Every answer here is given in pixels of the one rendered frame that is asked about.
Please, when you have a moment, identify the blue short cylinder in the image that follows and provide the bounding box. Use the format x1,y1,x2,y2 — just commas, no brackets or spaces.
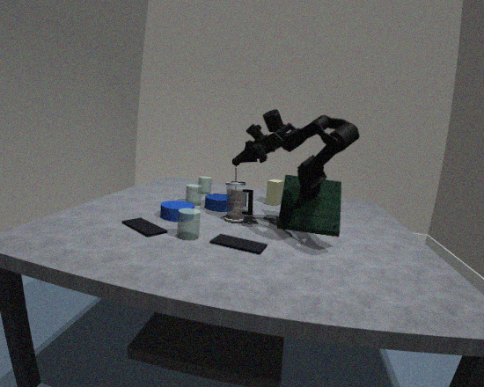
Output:
205,194,226,212
160,201,194,223

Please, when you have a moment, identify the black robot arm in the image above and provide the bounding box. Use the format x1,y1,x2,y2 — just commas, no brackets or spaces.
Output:
246,109,360,200

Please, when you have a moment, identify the glass french press with black handle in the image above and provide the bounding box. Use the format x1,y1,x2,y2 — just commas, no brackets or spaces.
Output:
224,157,253,222

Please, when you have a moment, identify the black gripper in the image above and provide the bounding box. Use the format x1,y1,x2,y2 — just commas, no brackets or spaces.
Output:
234,135,277,163

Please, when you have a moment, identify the pale yellow block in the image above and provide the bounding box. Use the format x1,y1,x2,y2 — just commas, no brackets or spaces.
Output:
265,179,284,206

